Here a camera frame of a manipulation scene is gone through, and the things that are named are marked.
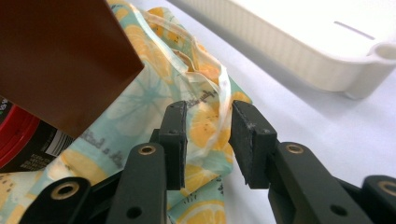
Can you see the white plastic tray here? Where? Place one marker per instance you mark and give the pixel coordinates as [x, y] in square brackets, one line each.
[311, 40]

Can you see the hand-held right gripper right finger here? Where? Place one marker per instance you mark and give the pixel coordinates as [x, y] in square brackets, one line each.
[252, 149]

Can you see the brown rectangular box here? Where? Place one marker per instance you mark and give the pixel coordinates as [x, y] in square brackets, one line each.
[62, 56]

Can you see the black can with red lid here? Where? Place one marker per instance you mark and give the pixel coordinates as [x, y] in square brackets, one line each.
[18, 133]

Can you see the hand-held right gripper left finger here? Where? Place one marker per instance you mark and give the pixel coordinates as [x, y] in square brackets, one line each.
[174, 149]

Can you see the lemon print shopping bag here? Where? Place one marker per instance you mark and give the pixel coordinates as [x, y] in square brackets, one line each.
[149, 93]

